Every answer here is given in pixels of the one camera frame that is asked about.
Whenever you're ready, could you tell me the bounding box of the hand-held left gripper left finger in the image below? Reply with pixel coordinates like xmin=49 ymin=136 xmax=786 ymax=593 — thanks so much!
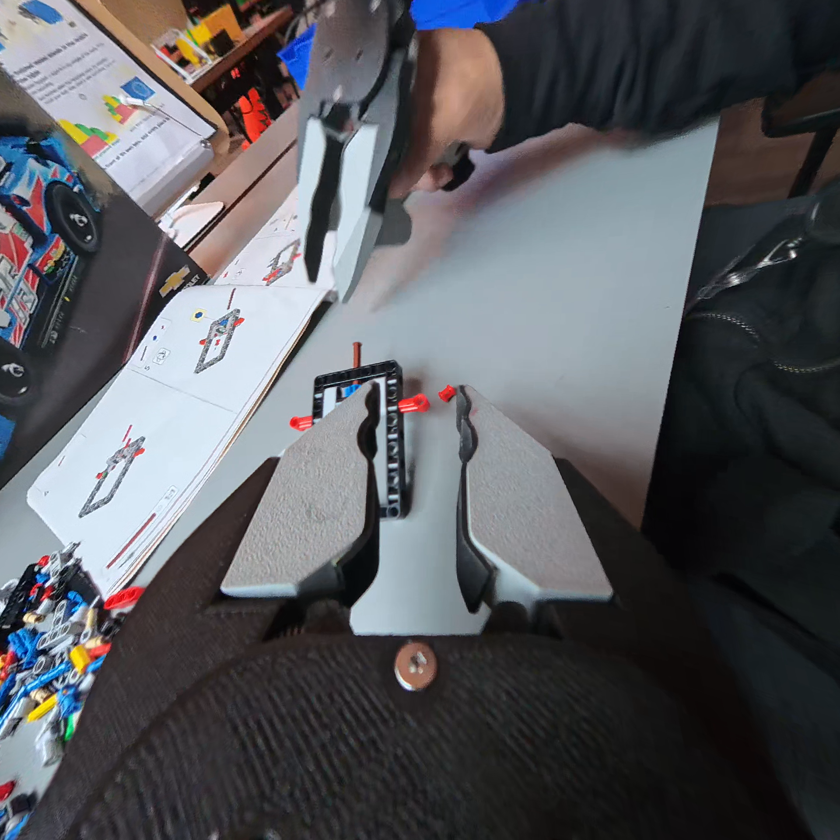
xmin=220 ymin=381 xmax=383 ymax=608

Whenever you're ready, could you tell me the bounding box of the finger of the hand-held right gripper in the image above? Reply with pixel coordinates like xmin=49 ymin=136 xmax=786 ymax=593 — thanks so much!
xmin=331 ymin=121 xmax=396 ymax=304
xmin=297 ymin=115 xmax=343 ymax=284

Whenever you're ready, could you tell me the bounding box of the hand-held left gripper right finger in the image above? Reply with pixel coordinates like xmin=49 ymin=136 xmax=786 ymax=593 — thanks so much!
xmin=455 ymin=384 xmax=616 ymax=616

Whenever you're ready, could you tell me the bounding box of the black lego frame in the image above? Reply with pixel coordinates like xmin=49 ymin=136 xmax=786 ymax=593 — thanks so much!
xmin=314 ymin=359 xmax=412 ymax=521

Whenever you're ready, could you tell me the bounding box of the person's right forearm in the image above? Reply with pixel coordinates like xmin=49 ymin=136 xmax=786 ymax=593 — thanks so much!
xmin=472 ymin=0 xmax=840 ymax=155

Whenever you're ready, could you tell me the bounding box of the lego instruction booklet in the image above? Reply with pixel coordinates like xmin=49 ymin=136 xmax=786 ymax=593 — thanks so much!
xmin=26 ymin=190 xmax=340 ymax=595

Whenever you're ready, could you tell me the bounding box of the black lego set box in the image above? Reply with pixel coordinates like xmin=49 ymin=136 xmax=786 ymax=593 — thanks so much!
xmin=0 ymin=66 xmax=211 ymax=490

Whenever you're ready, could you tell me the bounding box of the pile of lego pieces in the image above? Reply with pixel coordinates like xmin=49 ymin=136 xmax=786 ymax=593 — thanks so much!
xmin=0 ymin=541 xmax=147 ymax=840

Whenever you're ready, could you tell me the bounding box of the person's right hand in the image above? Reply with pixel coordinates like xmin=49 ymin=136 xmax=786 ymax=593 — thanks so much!
xmin=394 ymin=29 xmax=508 ymax=194

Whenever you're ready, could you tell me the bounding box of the blue bin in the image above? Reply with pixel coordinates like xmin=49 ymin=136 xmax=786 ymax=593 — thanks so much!
xmin=278 ymin=29 xmax=320 ymax=91

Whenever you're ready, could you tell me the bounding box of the wooden workbench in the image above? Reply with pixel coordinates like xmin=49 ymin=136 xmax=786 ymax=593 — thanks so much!
xmin=150 ymin=0 xmax=309 ymax=142

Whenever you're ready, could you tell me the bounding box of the white flat board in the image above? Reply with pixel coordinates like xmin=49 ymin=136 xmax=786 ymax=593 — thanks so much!
xmin=157 ymin=199 xmax=226 ymax=252

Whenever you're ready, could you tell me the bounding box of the printed instruction sheet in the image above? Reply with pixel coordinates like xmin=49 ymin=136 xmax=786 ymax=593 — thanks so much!
xmin=0 ymin=0 xmax=217 ymax=201

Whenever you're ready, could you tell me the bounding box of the black chair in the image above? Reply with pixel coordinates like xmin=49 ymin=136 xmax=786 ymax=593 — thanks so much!
xmin=760 ymin=82 xmax=840 ymax=199

